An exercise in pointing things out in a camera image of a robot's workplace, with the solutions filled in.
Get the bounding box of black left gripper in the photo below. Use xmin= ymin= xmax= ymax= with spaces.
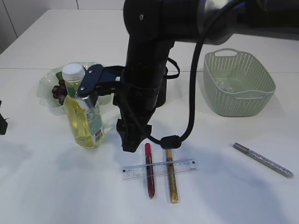
xmin=0 ymin=114 xmax=8 ymax=135

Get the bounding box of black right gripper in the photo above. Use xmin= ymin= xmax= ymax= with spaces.
xmin=116 ymin=103 xmax=156 ymax=153

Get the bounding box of clear plastic ruler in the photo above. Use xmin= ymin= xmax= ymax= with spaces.
xmin=121 ymin=159 xmax=198 ymax=181

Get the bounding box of yellow drink bottle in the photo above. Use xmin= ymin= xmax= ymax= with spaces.
xmin=62 ymin=63 xmax=105 ymax=148

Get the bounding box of red glitter marker pen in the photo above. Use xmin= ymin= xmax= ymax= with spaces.
xmin=145 ymin=143 xmax=155 ymax=199

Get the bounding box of purple artificial grape bunch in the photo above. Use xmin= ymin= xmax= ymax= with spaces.
xmin=51 ymin=79 xmax=68 ymax=105

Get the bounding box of clear plastic sheet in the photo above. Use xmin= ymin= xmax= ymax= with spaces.
xmin=215 ymin=78 xmax=243 ymax=93

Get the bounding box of silver glitter marker pen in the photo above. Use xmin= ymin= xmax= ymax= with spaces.
xmin=233 ymin=142 xmax=294 ymax=178

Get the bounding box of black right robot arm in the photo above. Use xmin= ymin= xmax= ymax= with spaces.
xmin=114 ymin=0 xmax=299 ymax=153

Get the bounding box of black mesh pen holder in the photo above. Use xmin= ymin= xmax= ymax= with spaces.
xmin=156 ymin=67 xmax=168 ymax=108

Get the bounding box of gold glitter marker pen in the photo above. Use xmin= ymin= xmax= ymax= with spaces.
xmin=166 ymin=149 xmax=179 ymax=203

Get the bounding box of green woven plastic basket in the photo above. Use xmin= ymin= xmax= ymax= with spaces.
xmin=203 ymin=49 xmax=276 ymax=117

